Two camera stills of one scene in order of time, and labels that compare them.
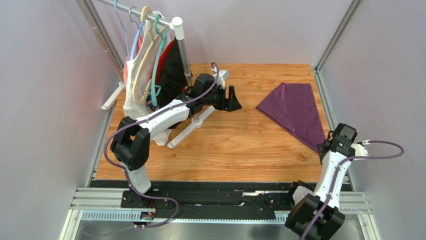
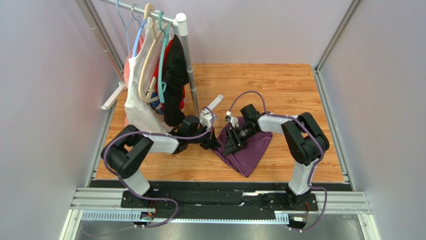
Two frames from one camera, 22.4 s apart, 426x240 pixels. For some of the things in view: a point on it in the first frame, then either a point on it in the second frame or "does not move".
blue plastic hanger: (141, 25) does not move
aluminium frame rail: (352, 202) does not move
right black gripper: (324, 150) to (232, 141)
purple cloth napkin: (294, 107) to (246, 159)
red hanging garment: (127, 58) does not move
